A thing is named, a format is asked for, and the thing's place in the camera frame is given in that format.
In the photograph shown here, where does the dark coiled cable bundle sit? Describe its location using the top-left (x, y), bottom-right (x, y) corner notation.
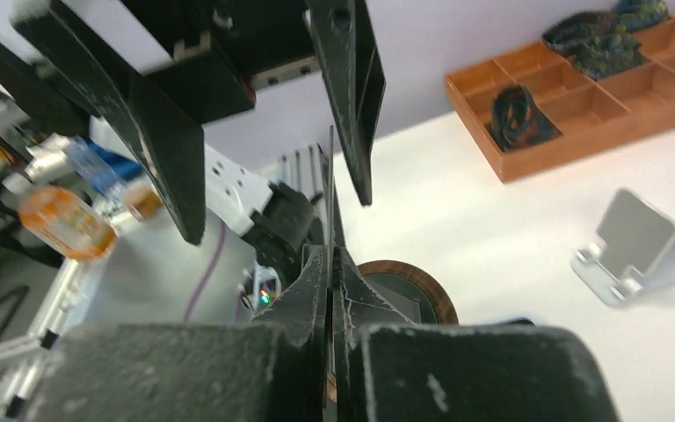
top-left (542, 10), bottom-right (621, 58)

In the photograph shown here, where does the black cable bundle in tray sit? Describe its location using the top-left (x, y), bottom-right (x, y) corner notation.
top-left (487, 84), bottom-right (563, 153)

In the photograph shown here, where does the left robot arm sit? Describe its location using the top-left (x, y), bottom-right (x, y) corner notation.
top-left (10, 1), bottom-right (386, 272)

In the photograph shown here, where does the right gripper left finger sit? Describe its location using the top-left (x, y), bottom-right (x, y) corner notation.
top-left (23, 247), bottom-right (327, 421)

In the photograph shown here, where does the green patterned cable bundle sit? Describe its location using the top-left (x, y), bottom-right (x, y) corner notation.
top-left (570, 32), bottom-right (646, 82)

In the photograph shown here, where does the orange compartment tray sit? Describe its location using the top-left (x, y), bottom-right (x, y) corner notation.
top-left (445, 16), bottom-right (675, 183)

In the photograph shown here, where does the green bundle at corner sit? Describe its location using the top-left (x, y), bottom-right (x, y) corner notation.
top-left (612, 0), bottom-right (669, 33)

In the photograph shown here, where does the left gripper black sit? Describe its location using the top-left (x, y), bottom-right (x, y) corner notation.
top-left (14, 0), bottom-right (386, 245)

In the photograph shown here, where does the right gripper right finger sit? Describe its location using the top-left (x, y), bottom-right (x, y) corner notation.
top-left (332, 248), bottom-right (619, 421)

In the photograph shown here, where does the brown round base stand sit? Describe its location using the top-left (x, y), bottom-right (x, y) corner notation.
top-left (323, 125), bottom-right (460, 422)

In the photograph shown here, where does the silver white phone stand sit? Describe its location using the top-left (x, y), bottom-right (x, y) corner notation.
top-left (570, 188), bottom-right (675, 308)

